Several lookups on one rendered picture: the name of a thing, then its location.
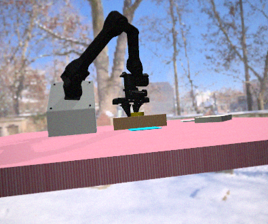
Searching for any tan flat strip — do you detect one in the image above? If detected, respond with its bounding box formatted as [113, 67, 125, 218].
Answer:
[113, 114, 167, 130]

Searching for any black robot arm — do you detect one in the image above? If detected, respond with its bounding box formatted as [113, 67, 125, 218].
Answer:
[60, 10, 149, 100]

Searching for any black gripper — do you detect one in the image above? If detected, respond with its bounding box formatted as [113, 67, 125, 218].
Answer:
[112, 86, 149, 117]

